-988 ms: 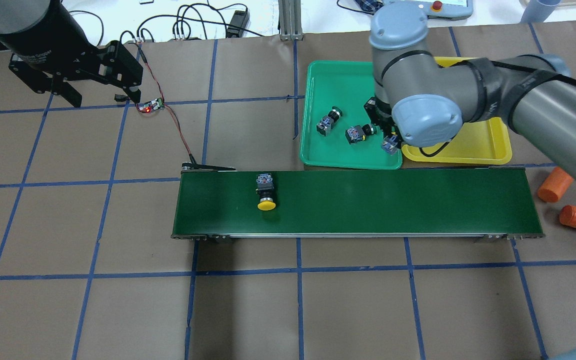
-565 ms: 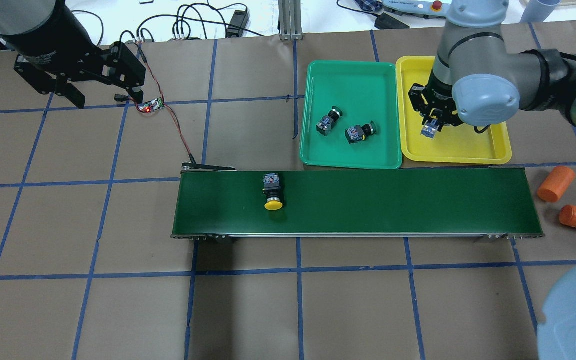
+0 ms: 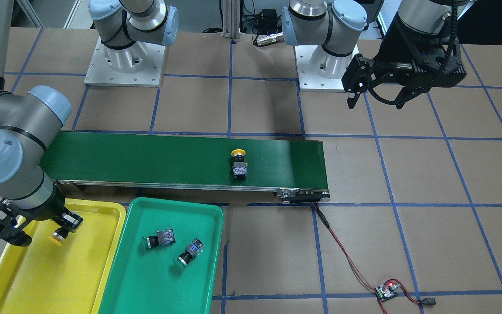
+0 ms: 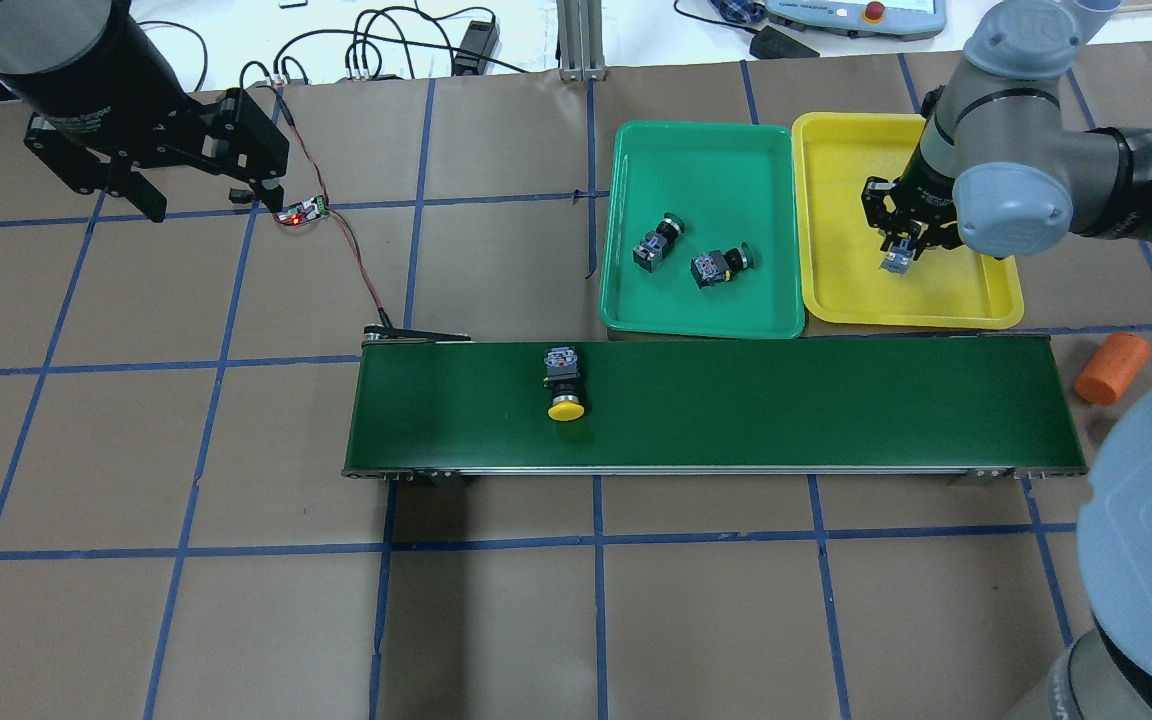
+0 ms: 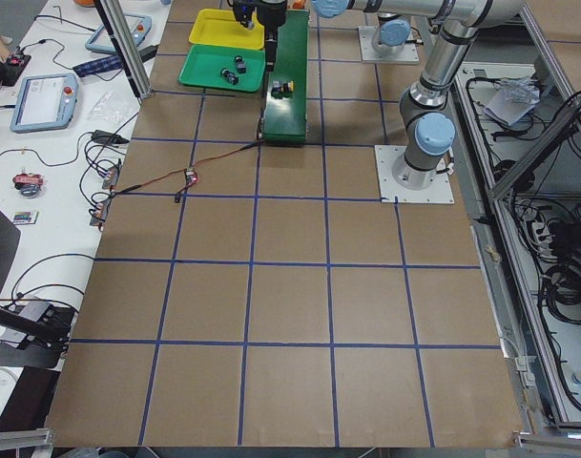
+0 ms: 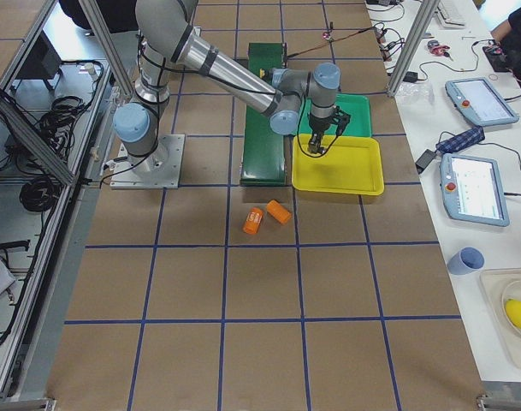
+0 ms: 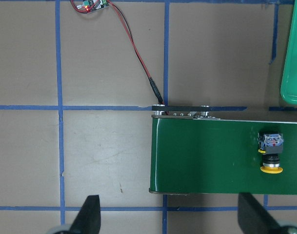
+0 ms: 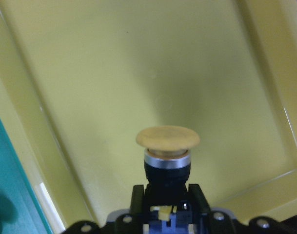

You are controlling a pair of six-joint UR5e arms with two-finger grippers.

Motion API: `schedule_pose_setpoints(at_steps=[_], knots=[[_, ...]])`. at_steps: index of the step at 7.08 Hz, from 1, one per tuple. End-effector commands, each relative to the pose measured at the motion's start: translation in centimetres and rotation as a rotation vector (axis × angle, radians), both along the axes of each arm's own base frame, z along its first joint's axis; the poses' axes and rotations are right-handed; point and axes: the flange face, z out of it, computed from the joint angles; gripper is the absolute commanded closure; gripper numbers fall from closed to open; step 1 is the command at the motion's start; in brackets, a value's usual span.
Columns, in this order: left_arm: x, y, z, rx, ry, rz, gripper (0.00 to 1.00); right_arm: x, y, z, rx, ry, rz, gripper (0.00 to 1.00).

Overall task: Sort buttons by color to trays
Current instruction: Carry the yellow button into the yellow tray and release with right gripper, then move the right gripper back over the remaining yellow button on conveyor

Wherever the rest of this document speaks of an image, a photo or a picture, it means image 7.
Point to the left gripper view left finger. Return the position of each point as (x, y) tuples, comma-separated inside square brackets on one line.
[(87, 221)]

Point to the green plastic tray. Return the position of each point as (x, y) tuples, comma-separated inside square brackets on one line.
[(288, 88)]

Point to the green conveyor belt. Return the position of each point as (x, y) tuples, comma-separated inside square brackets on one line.
[(193, 152)]

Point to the motor controller board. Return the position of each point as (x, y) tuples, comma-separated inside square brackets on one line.
[(89, 6)]

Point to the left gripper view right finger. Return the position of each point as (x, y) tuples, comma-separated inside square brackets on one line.
[(254, 219)]

